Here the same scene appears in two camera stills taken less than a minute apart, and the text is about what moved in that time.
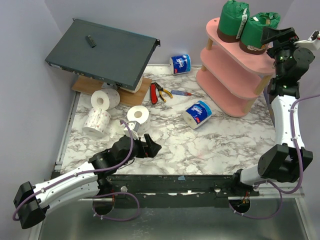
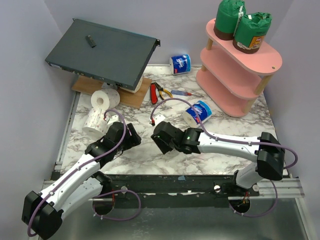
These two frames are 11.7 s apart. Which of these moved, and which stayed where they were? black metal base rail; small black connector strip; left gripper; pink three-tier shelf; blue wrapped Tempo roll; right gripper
Moved: left gripper; right gripper
Stayed: black metal base rail; pink three-tier shelf; small black connector strip; blue wrapped Tempo roll
